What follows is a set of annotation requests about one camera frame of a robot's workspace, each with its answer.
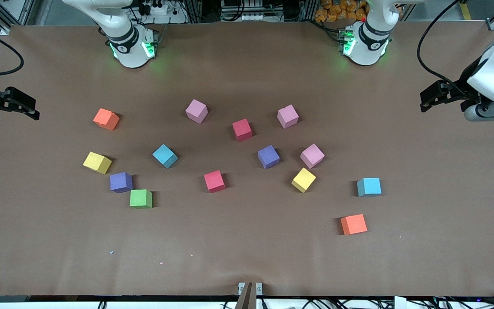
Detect red foam block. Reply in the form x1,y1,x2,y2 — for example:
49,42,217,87
232,119,253,142
204,170,226,193

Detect yellow foam block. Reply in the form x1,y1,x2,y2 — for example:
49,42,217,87
83,151,113,175
291,167,316,193

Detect cyan foam block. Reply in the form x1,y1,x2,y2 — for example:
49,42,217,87
357,177,382,197
152,144,178,169

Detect white power strip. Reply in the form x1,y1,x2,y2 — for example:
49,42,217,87
138,0,187,24

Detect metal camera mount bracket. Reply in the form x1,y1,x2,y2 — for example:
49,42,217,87
238,282,263,309

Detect orange lumpy bag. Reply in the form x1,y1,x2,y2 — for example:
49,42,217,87
315,0,370,23

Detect green foam block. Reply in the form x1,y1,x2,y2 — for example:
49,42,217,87
130,189,153,209

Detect orange foam block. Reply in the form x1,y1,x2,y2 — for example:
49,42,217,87
93,108,120,131
340,214,368,236

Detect pink foam block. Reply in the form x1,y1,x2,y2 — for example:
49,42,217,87
186,99,208,124
300,143,325,169
277,104,299,129

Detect grey electronics box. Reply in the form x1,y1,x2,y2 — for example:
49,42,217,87
219,0,269,22

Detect purple foam block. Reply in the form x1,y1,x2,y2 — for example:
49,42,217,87
258,145,280,170
110,172,133,194

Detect brown paper table cover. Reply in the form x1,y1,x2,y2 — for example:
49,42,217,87
0,21,494,297

